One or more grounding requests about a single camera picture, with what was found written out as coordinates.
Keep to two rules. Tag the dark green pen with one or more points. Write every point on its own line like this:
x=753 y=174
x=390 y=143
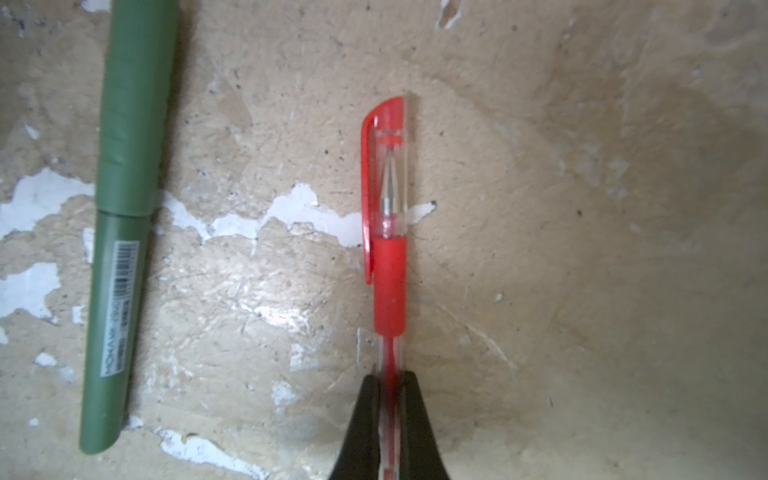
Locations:
x=133 y=115

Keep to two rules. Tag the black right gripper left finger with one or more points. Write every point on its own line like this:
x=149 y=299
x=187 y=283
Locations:
x=359 y=456

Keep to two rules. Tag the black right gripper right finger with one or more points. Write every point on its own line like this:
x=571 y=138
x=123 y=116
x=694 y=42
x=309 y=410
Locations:
x=419 y=454

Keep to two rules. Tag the red brown pen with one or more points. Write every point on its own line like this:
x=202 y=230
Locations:
x=384 y=233

